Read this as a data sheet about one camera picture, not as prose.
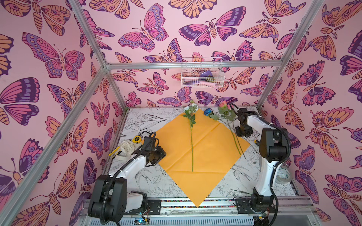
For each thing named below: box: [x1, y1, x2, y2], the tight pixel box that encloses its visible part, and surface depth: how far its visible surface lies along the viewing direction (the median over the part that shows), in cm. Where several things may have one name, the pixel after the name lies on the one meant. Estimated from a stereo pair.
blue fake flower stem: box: [203, 107, 214, 119], surface depth 115 cm
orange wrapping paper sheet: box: [155, 108, 251, 208], surface depth 97 cm
